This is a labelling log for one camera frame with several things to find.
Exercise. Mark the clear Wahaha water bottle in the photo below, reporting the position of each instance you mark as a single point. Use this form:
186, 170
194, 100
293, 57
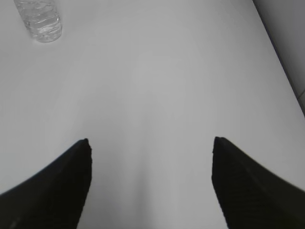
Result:
40, 18

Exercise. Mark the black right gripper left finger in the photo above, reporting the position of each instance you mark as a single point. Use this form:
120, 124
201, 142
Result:
53, 198

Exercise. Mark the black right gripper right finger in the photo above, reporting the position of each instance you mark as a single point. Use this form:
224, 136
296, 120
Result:
251, 196

